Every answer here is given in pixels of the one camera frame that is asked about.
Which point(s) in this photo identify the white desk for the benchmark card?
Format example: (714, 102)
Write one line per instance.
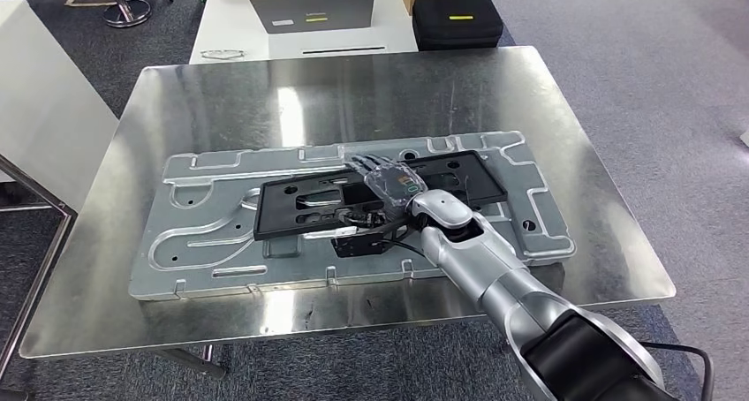
(234, 35)

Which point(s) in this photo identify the grey laptop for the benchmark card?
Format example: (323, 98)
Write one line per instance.
(292, 9)

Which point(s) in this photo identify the black zip case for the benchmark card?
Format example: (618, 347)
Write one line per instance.
(439, 30)

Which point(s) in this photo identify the chrome stanchion post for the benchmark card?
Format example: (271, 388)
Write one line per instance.
(126, 15)

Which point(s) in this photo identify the steel workbench table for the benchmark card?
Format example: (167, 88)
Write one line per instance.
(234, 94)

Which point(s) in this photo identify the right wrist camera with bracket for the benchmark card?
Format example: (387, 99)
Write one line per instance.
(363, 246)

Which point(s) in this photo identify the white side table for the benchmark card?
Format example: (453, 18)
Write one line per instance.
(47, 94)

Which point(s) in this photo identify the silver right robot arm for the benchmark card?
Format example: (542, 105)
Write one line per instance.
(485, 269)

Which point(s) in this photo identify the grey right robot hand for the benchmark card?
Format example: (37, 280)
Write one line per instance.
(392, 185)

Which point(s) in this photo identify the black plastic plate holder part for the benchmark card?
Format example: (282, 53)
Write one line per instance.
(281, 217)

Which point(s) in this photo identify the stamped sheet metal panel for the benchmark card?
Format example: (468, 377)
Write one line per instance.
(193, 258)

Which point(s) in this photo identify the clear glasses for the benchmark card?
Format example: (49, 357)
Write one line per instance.
(212, 54)

